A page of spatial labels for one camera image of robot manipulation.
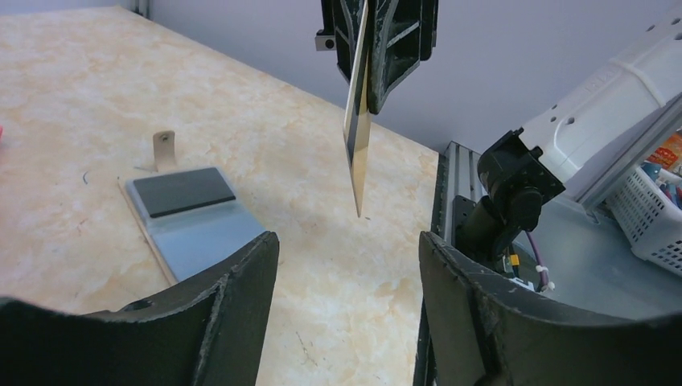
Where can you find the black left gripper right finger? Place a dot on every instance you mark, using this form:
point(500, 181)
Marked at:
point(487, 330)

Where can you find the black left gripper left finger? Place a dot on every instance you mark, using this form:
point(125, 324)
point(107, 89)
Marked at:
point(206, 330)

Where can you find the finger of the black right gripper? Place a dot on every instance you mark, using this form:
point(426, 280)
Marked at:
point(341, 33)
point(402, 35)

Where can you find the beige blue card holder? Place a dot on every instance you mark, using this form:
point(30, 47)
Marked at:
point(187, 243)

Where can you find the gold black-stripe credit card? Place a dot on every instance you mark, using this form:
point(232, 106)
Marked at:
point(357, 119)

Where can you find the thin credit card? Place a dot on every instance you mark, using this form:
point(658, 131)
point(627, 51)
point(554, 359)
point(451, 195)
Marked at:
point(169, 194)

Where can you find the white perforated plastic basket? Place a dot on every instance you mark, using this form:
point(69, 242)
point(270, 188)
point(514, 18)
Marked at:
point(649, 220)

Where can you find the aluminium frame rail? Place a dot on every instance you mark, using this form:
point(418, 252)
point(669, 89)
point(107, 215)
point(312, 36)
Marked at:
point(456, 175)

